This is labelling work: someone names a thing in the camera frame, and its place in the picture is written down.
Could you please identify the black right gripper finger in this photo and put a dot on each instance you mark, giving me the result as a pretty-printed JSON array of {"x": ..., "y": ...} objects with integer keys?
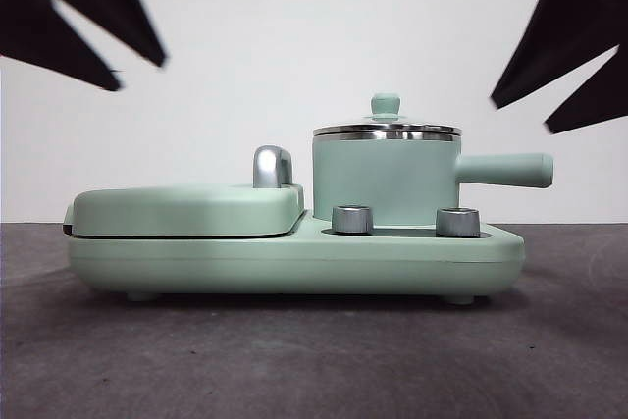
[
  {"x": 574, "y": 21},
  {"x": 598, "y": 95}
]

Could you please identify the glass lid with green knob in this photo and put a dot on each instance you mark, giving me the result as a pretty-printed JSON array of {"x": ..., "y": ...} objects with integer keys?
[{"x": 386, "y": 104}]

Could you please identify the silver control knob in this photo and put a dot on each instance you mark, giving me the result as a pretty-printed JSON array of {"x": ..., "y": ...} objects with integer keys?
[
  {"x": 457, "y": 222},
  {"x": 351, "y": 219}
]

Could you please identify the green griddle cover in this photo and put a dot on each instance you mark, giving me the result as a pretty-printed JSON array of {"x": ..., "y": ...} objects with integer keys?
[{"x": 186, "y": 208}]

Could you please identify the green breakfast machine base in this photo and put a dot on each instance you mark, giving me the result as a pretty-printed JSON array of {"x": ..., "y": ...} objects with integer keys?
[{"x": 294, "y": 262}]

